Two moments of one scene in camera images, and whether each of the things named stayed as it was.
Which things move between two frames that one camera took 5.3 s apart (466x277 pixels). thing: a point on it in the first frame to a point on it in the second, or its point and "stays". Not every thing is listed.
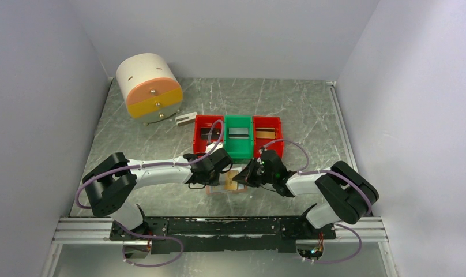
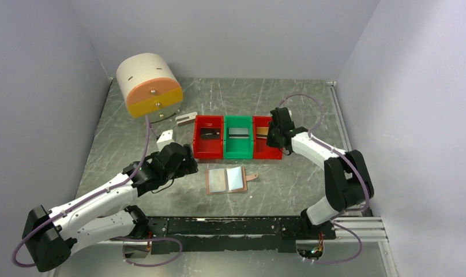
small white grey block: [185, 119] stays
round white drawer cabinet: [151, 88] stays
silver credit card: [238, 133] stays
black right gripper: [247, 175] to [269, 141]
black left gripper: [214, 182] to [187, 166]
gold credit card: [265, 133] stays
